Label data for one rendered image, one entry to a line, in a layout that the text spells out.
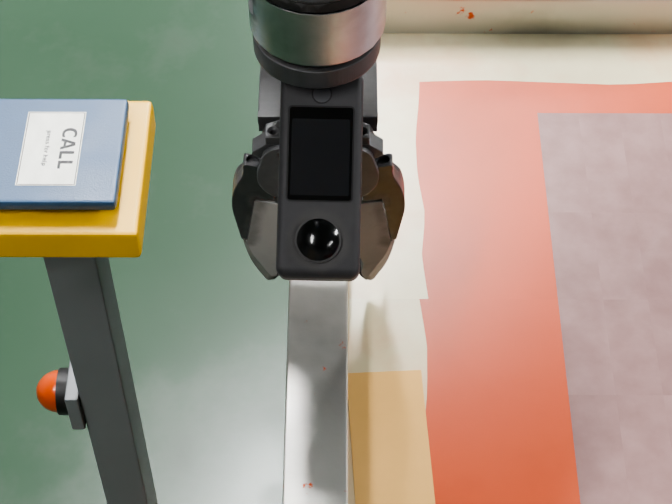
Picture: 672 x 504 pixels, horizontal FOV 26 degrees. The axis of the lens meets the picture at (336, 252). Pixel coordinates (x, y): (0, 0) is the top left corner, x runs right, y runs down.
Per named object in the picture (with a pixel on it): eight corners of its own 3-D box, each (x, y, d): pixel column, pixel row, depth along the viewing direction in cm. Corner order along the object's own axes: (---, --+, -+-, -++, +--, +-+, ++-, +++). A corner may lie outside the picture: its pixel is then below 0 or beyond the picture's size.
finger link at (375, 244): (409, 215, 99) (379, 125, 92) (412, 285, 95) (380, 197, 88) (365, 222, 99) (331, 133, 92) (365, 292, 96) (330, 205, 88)
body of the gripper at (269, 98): (379, 110, 93) (384, -35, 83) (381, 215, 88) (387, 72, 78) (259, 110, 93) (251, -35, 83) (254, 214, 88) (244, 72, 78)
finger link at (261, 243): (276, 222, 99) (307, 133, 92) (273, 292, 96) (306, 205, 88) (231, 214, 99) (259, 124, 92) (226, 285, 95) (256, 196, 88)
